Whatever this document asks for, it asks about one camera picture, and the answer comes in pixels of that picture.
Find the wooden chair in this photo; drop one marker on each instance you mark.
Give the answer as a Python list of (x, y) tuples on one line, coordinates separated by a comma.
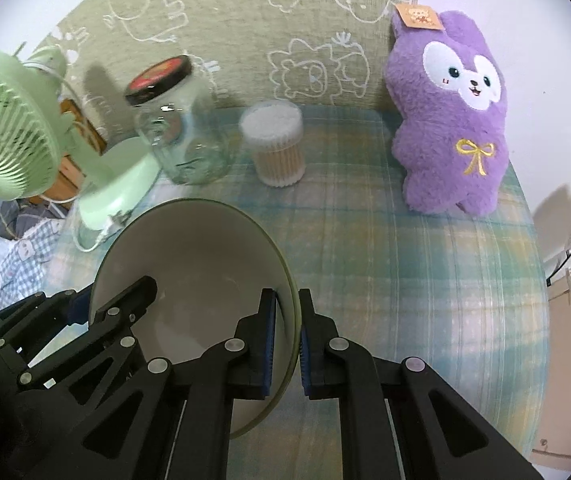
[(71, 175)]

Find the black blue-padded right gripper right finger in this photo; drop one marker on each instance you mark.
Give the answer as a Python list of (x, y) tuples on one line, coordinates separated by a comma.
[(399, 420)]

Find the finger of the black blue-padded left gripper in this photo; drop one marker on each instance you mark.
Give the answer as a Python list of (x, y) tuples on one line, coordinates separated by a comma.
[(173, 421)]

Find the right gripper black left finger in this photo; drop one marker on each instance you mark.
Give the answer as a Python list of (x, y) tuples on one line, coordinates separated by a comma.
[(84, 411)]

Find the green cartoon wall mat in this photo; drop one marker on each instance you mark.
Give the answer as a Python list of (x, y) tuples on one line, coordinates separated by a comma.
[(320, 52)]

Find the purple plush bunny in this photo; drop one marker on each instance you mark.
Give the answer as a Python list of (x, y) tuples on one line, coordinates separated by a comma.
[(447, 87)]

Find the cotton swab container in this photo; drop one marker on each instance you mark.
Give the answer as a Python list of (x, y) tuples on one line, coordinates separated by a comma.
[(273, 132)]

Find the blue checkered bedding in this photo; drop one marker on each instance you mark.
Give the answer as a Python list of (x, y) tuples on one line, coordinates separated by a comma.
[(28, 236)]

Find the glass jar with black lid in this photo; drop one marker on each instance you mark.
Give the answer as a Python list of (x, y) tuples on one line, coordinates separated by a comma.
[(175, 113)]

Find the beige wooden door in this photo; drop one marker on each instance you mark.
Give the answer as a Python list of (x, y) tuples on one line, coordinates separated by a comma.
[(552, 446)]

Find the green plaid tablecloth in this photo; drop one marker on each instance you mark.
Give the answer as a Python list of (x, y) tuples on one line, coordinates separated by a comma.
[(466, 295)]

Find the large white patterned bowl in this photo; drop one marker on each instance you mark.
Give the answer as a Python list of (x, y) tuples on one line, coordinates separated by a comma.
[(211, 262)]

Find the green desk fan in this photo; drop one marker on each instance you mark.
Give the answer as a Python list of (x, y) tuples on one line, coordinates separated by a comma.
[(32, 134)]

